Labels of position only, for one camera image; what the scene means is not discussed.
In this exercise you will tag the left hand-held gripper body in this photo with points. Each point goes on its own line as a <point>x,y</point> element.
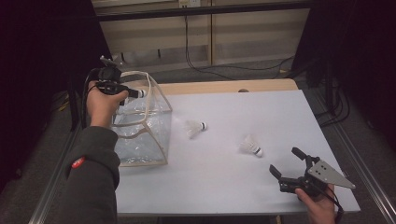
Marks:
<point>109,79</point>

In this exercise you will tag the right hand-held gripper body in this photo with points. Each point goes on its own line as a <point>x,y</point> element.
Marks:
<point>328,176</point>

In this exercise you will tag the person's left hand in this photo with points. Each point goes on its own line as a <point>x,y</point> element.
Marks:
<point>101,109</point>

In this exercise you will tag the person's right hand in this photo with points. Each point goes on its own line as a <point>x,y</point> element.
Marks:
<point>322,210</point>

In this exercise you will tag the black metal stand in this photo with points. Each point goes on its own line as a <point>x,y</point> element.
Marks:
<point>73,109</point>

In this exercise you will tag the white paper sheet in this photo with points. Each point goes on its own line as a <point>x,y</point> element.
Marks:
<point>218,186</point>

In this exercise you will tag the black metal crossbar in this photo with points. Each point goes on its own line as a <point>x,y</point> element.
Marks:
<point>155,14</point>

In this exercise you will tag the beige wooden cabinet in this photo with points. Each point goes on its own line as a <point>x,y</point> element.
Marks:
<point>249,37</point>

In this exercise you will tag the black curtain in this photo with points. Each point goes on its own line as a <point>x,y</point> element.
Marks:
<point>367,46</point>

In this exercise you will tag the aluminium floor rail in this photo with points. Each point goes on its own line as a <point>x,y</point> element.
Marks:
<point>53,189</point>
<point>367,171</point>

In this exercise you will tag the white wall socket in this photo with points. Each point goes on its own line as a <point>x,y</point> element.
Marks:
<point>190,3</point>

